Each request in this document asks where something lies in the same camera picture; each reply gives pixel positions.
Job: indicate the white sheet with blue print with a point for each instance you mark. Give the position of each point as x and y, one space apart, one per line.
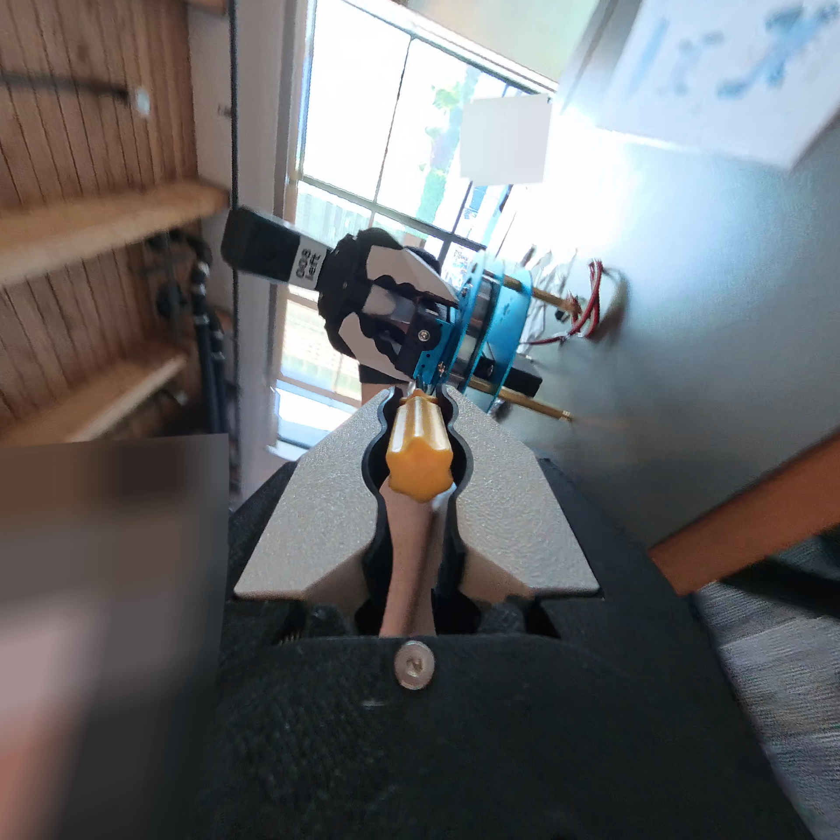
722 72

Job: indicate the black tripod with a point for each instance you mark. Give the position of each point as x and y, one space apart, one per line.
207 341

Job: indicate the wooden wall shelf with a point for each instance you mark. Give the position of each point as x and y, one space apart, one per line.
98 226
105 397

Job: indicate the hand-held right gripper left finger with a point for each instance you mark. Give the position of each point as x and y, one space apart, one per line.
315 518

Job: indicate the grey desk with wooden edge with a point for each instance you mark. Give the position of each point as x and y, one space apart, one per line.
695 341

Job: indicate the window with dark frame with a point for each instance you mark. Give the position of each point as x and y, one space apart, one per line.
354 111

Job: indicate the blue toy robot arm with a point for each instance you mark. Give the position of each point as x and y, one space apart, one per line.
499 315

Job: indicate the dark rod with white end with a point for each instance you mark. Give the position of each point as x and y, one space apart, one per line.
72 85

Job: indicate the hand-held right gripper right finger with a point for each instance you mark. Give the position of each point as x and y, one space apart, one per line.
518 518

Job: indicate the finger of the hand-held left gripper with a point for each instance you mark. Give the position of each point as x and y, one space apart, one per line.
403 266
367 344

